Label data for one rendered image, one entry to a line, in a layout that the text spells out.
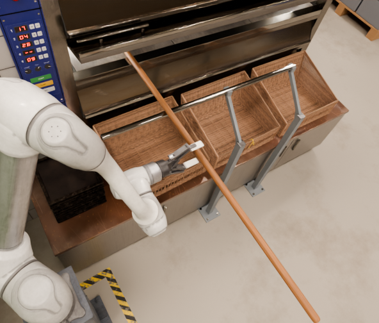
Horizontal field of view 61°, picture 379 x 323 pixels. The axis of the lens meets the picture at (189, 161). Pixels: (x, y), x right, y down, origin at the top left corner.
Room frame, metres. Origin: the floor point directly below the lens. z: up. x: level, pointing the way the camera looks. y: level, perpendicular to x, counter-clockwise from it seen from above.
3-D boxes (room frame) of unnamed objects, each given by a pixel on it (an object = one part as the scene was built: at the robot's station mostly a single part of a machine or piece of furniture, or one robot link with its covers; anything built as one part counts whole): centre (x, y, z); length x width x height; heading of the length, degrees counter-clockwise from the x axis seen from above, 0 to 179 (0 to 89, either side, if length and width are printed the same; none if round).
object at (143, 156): (1.12, 0.24, 0.72); 0.56 x 0.49 x 0.28; 136
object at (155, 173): (0.69, 0.14, 1.19); 0.09 x 0.06 x 0.09; 44
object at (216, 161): (1.54, -0.19, 0.72); 0.56 x 0.49 x 0.28; 136
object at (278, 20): (1.74, 0.03, 1.16); 1.80 x 0.06 x 0.04; 134
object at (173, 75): (1.72, 0.01, 1.02); 1.79 x 0.11 x 0.19; 134
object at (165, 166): (0.74, 0.09, 1.19); 0.09 x 0.07 x 0.08; 134
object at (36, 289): (0.13, 0.36, 1.17); 0.18 x 0.16 x 0.22; 69
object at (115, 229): (1.44, -0.11, 0.29); 2.42 x 0.56 x 0.58; 134
